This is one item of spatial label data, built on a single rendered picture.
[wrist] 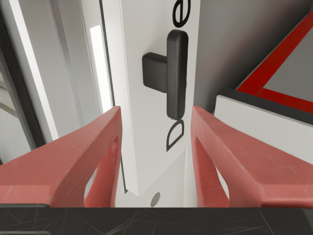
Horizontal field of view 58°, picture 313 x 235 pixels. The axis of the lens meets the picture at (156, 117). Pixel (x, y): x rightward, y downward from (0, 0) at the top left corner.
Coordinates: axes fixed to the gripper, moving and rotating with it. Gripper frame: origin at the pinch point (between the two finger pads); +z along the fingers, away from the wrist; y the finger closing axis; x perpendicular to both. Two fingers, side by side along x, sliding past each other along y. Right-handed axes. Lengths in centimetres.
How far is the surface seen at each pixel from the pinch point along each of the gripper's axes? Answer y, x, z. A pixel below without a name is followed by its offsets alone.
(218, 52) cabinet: -8.5, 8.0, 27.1
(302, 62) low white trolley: -25.2, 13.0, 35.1
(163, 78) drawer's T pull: -0.5, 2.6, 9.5
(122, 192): 3.7, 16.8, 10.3
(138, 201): 2.2, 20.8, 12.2
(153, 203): 0.4, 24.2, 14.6
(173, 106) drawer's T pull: -1.3, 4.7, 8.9
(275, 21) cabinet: -24, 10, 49
